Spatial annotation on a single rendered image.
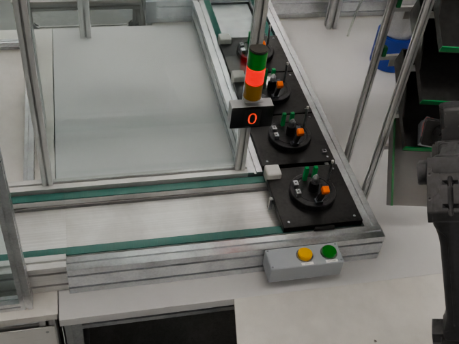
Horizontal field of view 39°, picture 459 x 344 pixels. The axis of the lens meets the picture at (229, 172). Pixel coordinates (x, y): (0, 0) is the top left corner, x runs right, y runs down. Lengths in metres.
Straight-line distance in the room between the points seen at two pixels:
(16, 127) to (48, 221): 0.50
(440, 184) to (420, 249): 0.92
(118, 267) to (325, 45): 1.48
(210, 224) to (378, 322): 0.54
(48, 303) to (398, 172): 1.06
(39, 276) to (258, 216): 0.65
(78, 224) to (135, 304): 0.30
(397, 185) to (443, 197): 0.84
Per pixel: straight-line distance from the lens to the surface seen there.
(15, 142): 2.24
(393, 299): 1.90
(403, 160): 1.96
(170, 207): 1.91
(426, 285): 1.96
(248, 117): 1.78
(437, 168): 1.15
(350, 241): 1.86
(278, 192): 1.92
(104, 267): 1.73
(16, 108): 2.39
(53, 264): 1.74
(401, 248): 2.02
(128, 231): 1.85
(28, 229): 1.89
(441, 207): 1.11
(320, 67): 2.66
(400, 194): 1.96
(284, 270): 1.76
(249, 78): 1.72
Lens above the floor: 2.32
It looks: 44 degrees down
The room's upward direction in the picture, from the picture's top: 7 degrees clockwise
